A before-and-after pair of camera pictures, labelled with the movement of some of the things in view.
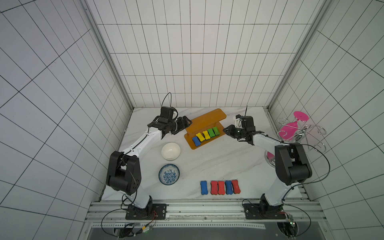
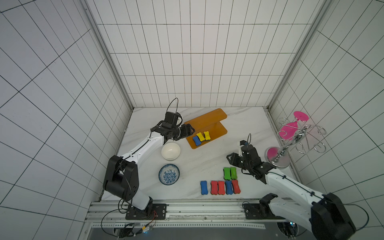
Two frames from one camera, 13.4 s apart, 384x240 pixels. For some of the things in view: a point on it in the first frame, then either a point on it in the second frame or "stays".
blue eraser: (228, 187) stays
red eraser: (236, 188) stays
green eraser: (211, 132) -> (227, 173)
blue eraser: (204, 187) stays
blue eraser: (196, 141) stays
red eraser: (214, 187) stays
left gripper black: (182, 126) -> (186, 131)
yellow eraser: (206, 135) stays
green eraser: (216, 131) -> (233, 173)
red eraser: (221, 187) stays
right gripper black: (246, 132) -> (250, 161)
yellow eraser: (200, 137) stays
